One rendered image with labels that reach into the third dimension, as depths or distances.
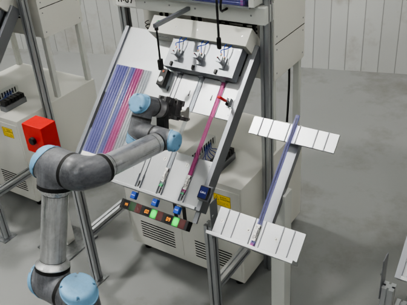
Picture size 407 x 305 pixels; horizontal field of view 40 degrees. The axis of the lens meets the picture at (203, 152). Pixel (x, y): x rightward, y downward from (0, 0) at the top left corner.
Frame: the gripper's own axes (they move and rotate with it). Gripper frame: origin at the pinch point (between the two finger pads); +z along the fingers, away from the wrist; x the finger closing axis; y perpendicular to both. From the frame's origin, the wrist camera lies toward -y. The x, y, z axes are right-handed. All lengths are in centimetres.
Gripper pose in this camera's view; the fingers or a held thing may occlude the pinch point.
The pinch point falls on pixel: (185, 120)
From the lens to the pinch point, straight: 233.8
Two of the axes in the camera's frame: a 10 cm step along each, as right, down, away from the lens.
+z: 4.9, 0.7, 8.7
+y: 2.3, -9.7, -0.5
